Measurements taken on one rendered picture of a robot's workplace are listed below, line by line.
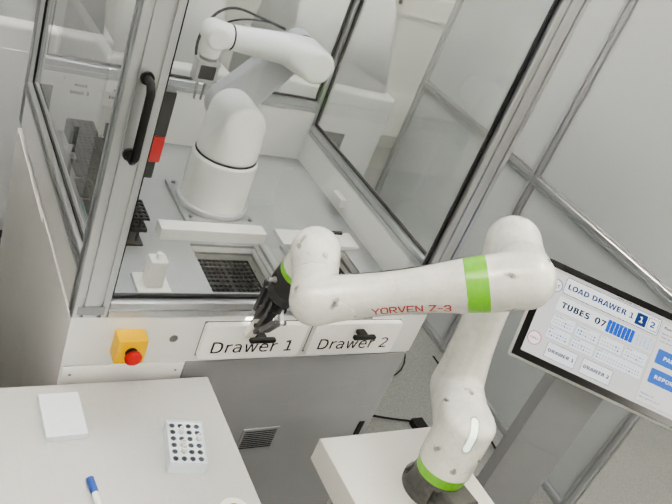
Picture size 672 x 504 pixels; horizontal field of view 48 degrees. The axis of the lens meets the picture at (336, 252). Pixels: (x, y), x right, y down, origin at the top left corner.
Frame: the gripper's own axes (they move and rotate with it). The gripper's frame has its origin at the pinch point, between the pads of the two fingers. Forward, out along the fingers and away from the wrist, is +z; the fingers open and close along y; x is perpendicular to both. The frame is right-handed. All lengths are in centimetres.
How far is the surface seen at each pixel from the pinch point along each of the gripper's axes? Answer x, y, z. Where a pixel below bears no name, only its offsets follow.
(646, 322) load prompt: 111, 16, -29
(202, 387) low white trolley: -9.5, 7.9, 16.2
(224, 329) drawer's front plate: -6.7, -1.4, 2.8
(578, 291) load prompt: 95, 3, -24
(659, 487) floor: 237, 43, 85
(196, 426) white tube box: -16.5, 21.0, 8.3
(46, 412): -48, 13, 13
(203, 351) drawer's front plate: -10.3, 1.1, 9.6
